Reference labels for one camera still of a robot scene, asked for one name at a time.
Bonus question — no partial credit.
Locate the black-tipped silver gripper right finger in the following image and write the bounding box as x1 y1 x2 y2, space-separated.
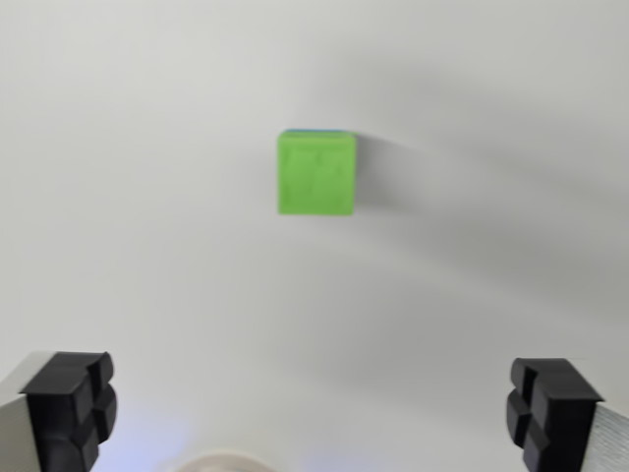
504 357 629 472

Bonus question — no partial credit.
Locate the black-tipped silver gripper left finger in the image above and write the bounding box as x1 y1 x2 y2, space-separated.
0 350 120 472

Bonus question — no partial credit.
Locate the green embossed cube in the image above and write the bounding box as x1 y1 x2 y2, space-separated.
276 130 358 217

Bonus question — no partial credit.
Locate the blue embossed cube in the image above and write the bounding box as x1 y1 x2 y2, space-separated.
282 127 361 137

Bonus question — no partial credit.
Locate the white round object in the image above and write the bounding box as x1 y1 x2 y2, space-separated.
171 445 277 472

